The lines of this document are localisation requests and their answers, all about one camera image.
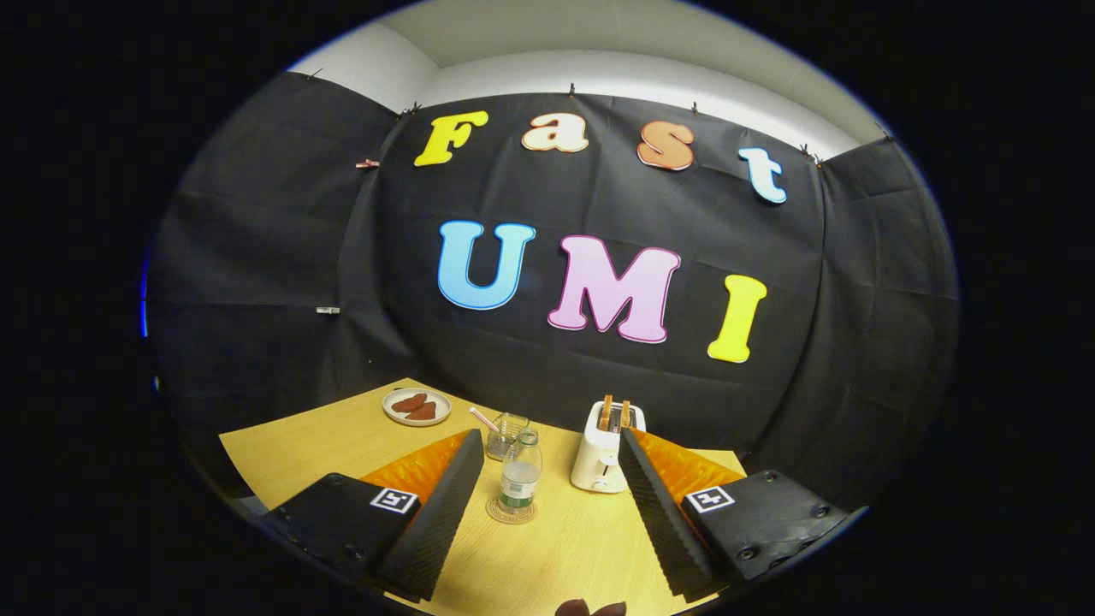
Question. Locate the red-brown food slice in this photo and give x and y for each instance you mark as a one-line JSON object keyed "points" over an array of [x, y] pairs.
{"points": [[409, 403], [423, 412]]}

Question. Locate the small glass jar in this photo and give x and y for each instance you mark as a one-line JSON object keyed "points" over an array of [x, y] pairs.
{"points": [[505, 443]]}

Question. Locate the white toaster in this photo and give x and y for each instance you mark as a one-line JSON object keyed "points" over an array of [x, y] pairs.
{"points": [[594, 462]]}

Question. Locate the toasted bread slice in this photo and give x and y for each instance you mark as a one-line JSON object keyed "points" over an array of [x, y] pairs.
{"points": [[625, 415], [606, 413]]}

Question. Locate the small white plate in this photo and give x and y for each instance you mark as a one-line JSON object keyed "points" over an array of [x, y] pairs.
{"points": [[444, 409]]}

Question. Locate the pink straw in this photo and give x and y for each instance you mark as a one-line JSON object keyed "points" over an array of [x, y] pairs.
{"points": [[483, 419]]}

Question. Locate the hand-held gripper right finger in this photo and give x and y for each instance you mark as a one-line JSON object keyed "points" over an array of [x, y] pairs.
{"points": [[663, 522]]}

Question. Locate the black backdrop cloth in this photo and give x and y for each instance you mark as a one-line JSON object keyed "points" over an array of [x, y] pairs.
{"points": [[813, 385]]}

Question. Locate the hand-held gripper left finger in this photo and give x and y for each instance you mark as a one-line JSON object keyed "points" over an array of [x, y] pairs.
{"points": [[436, 522]]}

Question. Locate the round cork coaster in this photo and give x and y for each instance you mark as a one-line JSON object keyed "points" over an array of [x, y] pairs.
{"points": [[494, 512]]}

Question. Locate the clear plastic juice bottle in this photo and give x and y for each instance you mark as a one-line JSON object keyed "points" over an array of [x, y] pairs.
{"points": [[519, 479]]}

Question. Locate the wooden table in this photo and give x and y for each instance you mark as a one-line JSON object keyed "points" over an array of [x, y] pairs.
{"points": [[565, 547]]}

